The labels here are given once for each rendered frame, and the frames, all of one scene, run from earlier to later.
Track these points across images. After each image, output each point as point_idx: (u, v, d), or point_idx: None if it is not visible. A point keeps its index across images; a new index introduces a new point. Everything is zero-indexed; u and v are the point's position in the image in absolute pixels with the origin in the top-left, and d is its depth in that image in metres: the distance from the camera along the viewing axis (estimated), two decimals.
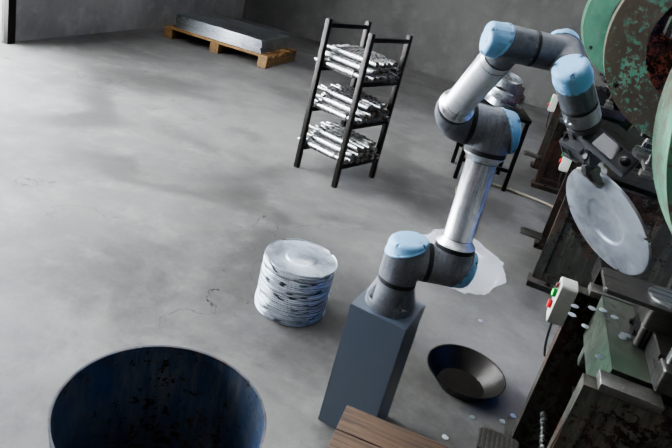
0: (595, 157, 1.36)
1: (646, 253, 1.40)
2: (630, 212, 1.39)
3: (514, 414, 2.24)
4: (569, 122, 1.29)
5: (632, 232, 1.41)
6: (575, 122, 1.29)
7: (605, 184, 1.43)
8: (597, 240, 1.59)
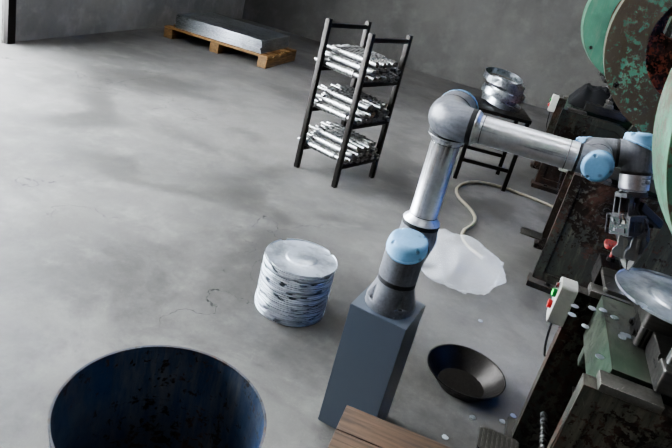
0: None
1: None
2: None
3: (514, 414, 2.24)
4: (649, 182, 1.61)
5: None
6: (650, 181, 1.62)
7: (662, 315, 1.47)
8: (671, 285, 1.64)
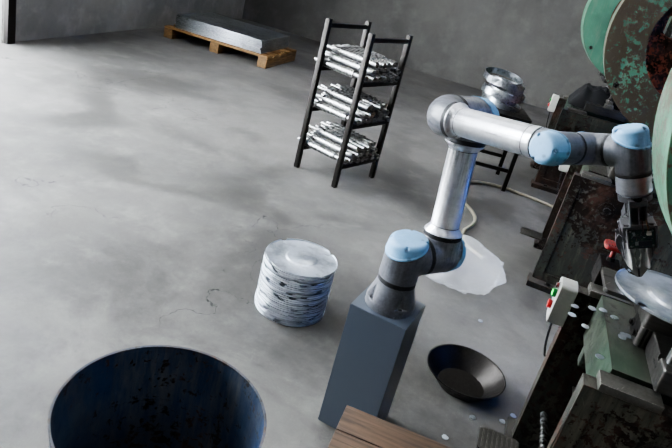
0: None
1: (621, 273, 1.64)
2: (650, 274, 1.68)
3: (514, 414, 2.24)
4: (652, 178, 1.38)
5: (640, 278, 1.64)
6: (648, 176, 1.39)
7: None
8: None
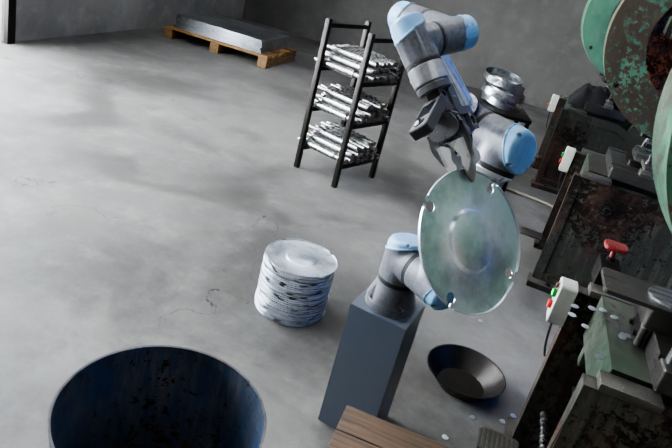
0: (435, 130, 1.26)
1: (478, 176, 1.27)
2: (505, 210, 1.31)
3: (514, 414, 2.24)
4: (411, 82, 1.30)
5: (486, 200, 1.28)
6: (410, 80, 1.29)
7: (511, 250, 1.30)
8: (437, 246, 1.18)
